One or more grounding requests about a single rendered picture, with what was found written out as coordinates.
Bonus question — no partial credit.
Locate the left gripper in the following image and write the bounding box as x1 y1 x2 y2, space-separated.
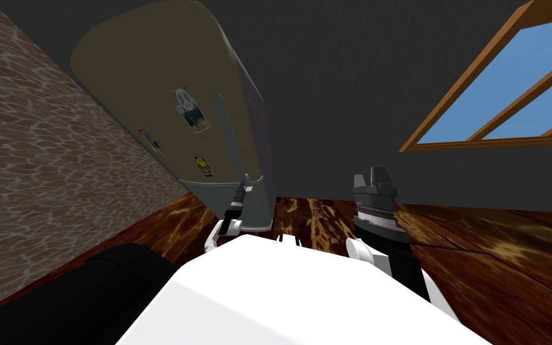
233 180 253 206

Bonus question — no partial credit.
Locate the yellow smiley fridge magnet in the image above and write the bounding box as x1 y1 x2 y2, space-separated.
194 155 217 178

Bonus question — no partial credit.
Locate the olive fridge door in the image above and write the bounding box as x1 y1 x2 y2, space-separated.
69 0 264 186

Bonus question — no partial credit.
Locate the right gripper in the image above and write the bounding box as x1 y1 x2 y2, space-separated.
351 166 399 211

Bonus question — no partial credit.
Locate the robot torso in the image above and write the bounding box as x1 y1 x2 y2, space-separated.
113 233 493 345

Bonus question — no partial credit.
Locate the grey fridge door handle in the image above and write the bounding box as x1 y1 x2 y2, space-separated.
210 92 250 182

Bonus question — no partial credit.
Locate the olive and grey fridge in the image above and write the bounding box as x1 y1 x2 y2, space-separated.
69 0 280 234

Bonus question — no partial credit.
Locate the photo with peace sign magnet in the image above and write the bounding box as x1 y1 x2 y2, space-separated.
172 86 212 135

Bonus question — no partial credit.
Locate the wooden framed window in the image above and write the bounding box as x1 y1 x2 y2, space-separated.
398 0 552 154

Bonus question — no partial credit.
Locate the colourful striped fridge sticker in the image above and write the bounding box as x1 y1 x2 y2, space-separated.
138 128 166 156

